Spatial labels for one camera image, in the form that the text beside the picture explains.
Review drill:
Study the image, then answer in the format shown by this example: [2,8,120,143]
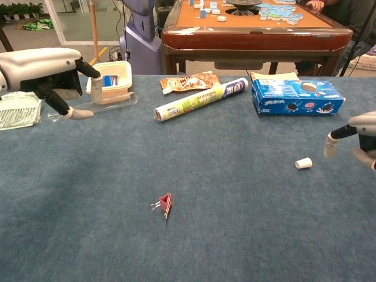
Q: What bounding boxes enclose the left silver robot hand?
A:
[0,47,103,121]

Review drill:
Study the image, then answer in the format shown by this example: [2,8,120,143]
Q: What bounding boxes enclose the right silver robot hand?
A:
[324,110,376,170]

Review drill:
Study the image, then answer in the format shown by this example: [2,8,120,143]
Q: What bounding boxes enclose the small white cap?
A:
[294,157,313,170]

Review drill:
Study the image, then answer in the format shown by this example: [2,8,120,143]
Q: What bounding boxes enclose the clear plastic tube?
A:
[47,91,138,123]

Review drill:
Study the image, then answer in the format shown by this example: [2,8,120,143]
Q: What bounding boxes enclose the green bag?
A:
[22,18,55,31]

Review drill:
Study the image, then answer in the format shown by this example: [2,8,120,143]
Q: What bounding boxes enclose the dark wooden table leg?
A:
[0,26,14,52]

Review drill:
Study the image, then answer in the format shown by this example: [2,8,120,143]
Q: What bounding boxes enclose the green potted plants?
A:
[0,2,45,20]

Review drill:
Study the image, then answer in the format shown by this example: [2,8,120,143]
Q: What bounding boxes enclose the white plastic basket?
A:
[348,54,376,71]

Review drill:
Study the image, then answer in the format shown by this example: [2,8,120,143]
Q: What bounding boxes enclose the wooden pole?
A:
[89,0,100,62]

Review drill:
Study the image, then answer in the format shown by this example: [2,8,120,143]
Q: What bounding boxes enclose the blue foil packet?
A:
[101,75,120,88]

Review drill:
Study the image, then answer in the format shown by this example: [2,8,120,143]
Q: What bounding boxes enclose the beige plastic container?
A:
[85,61,133,105]

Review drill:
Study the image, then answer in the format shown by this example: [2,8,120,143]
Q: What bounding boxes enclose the black tripod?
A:
[339,0,376,78]

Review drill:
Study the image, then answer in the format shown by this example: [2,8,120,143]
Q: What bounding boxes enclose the blue cookie box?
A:
[251,78,345,117]

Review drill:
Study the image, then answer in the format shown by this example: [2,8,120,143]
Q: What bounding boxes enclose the blue-grey machine base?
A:
[119,0,163,75]

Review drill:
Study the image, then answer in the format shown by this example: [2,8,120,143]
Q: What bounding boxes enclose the brown mahjong table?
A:
[161,0,354,76]

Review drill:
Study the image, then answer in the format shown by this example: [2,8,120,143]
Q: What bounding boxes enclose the orange snack pouch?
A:
[159,71,221,95]

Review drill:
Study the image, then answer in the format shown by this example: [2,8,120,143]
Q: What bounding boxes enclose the green cling film roll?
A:
[153,77,250,123]

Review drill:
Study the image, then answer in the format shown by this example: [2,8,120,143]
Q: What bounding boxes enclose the black mahjong table dial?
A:
[225,0,263,16]

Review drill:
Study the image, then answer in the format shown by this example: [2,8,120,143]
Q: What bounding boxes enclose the red binder clip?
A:
[150,192,173,220]

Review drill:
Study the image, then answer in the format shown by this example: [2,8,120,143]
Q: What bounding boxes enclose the blue felt table mat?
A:
[0,72,376,282]

